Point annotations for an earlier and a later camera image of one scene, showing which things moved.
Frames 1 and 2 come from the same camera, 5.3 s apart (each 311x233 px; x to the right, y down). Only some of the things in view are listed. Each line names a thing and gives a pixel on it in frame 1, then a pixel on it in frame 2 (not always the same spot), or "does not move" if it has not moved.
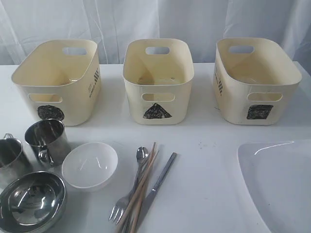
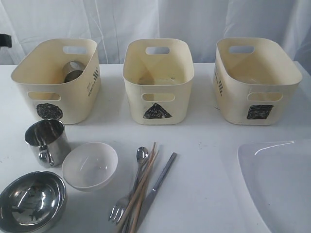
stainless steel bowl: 32,203 does not move
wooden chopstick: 131,202 does not move
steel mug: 14,162 → 72,70
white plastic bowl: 89,167 does not move
